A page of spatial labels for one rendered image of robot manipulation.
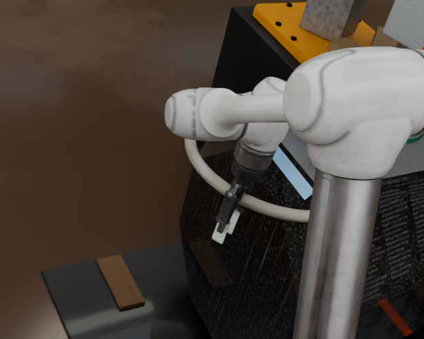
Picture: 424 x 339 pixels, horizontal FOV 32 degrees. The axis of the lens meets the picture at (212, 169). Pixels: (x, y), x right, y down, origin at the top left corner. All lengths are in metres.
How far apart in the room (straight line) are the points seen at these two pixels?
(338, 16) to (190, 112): 1.63
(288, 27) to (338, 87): 2.12
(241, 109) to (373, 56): 0.44
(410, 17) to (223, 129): 0.93
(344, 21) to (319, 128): 2.06
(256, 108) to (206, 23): 3.36
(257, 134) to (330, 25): 1.54
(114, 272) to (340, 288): 1.78
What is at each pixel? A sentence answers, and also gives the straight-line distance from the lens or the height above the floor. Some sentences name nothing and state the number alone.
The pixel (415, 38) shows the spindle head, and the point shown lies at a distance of 2.28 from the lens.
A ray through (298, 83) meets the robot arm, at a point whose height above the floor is 1.59.
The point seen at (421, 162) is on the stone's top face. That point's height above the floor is 0.87.
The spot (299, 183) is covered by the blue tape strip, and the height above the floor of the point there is 0.85.
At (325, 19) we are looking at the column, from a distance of 3.09.
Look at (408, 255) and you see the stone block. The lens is 2.28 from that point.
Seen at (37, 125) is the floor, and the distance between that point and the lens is 3.56.
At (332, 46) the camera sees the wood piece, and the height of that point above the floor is 0.81.
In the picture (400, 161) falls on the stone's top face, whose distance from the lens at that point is 2.33.
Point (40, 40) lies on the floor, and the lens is 4.23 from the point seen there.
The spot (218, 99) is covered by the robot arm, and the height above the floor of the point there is 1.31.
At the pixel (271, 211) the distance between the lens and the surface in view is 1.75.
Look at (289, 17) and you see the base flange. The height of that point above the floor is 0.78.
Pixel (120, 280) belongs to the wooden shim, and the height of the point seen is 0.03.
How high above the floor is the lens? 2.08
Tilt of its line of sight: 37 degrees down
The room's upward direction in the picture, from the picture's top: 16 degrees clockwise
